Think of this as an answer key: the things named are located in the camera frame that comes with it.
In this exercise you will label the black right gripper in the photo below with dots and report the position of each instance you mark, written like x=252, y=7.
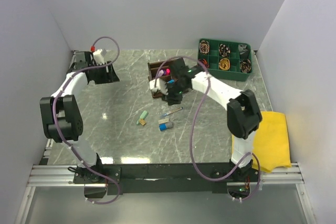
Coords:
x=170, y=99

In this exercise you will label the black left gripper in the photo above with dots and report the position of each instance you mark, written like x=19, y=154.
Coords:
x=111, y=76

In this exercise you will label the pink highlighter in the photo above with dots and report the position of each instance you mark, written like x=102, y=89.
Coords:
x=168, y=71

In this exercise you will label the lilac pen case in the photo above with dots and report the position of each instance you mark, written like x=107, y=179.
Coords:
x=160, y=73

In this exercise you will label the blue tip long marker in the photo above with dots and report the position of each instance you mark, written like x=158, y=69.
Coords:
x=171, y=112

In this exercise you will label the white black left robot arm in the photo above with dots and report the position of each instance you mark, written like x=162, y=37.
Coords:
x=60, y=114

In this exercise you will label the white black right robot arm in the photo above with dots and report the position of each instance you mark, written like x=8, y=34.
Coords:
x=243, y=113

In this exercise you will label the brown wooden desk organizer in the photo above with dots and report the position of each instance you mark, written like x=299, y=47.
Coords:
x=154, y=68

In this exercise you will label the orange navy striped rolled tie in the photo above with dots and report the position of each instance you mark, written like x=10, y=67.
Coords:
x=204, y=62

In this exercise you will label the pink black floral rolled tie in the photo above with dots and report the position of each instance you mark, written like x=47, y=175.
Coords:
x=204, y=47

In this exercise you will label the yellow patterned rolled tie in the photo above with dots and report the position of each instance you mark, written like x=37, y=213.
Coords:
x=224, y=64

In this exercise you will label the green divided storage tray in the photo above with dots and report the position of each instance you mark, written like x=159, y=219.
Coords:
x=213, y=59

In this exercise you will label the dark patterned rolled tie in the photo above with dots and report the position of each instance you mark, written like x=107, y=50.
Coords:
x=223, y=50

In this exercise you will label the blue grey glue stick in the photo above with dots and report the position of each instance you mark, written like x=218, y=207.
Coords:
x=166, y=126

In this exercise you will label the black beige floral rolled tie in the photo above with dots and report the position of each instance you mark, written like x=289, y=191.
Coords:
x=245, y=66

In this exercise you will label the grey folded cloth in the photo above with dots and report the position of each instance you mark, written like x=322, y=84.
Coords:
x=243, y=51

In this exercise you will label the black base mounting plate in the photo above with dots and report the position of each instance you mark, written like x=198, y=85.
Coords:
x=175, y=185

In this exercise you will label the yellow folded cloth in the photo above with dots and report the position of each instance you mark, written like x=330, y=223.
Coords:
x=266, y=147

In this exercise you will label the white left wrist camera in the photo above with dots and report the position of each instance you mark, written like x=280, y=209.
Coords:
x=99, y=55

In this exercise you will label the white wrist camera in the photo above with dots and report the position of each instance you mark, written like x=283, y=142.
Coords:
x=158, y=85
x=99, y=55

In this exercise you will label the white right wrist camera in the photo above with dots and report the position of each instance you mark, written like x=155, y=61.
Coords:
x=158, y=85

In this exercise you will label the aluminium frame rail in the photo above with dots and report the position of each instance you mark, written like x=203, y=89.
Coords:
x=60, y=176

